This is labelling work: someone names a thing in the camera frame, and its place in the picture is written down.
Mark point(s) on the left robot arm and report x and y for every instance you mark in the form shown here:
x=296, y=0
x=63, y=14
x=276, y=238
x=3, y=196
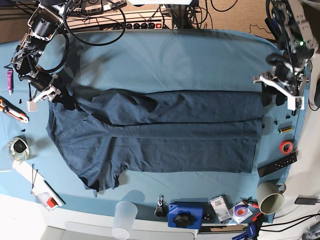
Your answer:
x=287, y=22

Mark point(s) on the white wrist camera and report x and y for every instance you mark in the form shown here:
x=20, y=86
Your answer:
x=31, y=106
x=295, y=103

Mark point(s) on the red tape roll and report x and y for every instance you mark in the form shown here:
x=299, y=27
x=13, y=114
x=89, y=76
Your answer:
x=286, y=147

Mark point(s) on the purple orange disc packet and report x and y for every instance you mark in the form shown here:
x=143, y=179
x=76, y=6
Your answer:
x=240, y=212

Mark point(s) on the clear tape roll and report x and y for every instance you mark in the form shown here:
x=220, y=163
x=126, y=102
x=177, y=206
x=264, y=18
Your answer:
x=17, y=149

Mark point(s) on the light blue table cloth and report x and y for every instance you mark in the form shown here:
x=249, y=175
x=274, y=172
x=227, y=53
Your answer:
x=148, y=61

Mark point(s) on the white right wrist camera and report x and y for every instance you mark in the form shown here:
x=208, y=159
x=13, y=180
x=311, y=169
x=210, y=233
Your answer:
x=31, y=106

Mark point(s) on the orange utility knife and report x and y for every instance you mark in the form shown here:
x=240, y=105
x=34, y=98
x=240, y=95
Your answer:
x=8, y=109

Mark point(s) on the yellow green battery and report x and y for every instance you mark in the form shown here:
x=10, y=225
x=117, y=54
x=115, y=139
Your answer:
x=284, y=130

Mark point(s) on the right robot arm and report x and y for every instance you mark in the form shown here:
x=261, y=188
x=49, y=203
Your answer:
x=44, y=24

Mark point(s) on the white paper sheet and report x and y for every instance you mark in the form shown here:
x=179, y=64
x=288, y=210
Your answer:
x=37, y=180

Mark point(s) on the white red tube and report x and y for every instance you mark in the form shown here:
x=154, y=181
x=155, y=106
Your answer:
x=45, y=199

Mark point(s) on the white barcode label box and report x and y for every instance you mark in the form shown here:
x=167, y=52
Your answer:
x=221, y=210

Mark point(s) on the blue clamp handle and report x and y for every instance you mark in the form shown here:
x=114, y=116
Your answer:
x=251, y=233

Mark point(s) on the blue plastic box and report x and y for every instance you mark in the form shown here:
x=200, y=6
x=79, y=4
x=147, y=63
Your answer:
x=186, y=215

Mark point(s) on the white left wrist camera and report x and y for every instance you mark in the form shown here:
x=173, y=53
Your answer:
x=295, y=103

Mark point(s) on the translucent plastic cup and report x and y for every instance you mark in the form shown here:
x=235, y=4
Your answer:
x=124, y=217

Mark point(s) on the black remote control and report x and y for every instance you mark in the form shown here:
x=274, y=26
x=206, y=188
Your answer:
x=277, y=165

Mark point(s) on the purple glue tube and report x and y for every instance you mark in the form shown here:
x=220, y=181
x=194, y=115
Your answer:
x=10, y=81

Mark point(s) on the dark blue T-shirt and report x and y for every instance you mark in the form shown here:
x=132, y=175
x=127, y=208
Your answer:
x=160, y=132

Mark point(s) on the grey green mug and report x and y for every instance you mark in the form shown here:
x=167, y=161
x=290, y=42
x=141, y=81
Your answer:
x=270, y=197

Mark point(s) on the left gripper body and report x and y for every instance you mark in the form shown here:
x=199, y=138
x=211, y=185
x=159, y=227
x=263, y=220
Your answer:
x=288, y=80

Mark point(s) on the black power adapter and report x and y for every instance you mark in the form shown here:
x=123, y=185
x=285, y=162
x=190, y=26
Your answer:
x=306, y=201

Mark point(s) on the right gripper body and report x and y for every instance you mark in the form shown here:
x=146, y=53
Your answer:
x=46, y=87

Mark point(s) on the black keychain with chain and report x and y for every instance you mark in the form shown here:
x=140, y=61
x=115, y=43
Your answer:
x=161, y=210

